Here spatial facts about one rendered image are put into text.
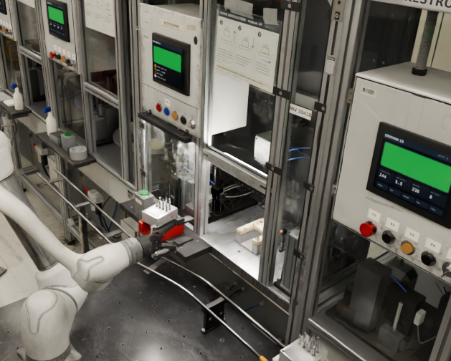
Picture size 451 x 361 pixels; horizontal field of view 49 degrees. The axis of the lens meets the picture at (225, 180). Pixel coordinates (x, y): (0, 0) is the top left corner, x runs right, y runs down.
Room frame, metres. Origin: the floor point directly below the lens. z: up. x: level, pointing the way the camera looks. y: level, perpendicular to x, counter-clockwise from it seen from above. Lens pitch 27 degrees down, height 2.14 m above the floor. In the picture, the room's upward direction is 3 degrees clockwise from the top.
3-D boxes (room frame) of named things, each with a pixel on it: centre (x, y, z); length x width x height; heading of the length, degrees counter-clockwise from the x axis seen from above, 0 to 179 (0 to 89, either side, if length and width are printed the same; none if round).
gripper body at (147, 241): (1.45, 0.25, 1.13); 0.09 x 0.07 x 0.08; 131
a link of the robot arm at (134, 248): (1.40, 0.31, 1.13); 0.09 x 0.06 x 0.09; 41
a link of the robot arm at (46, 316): (1.34, 0.61, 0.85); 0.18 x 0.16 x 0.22; 174
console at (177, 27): (2.07, 0.17, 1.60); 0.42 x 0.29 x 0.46; 41
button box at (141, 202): (1.98, 0.36, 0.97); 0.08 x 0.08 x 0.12; 41
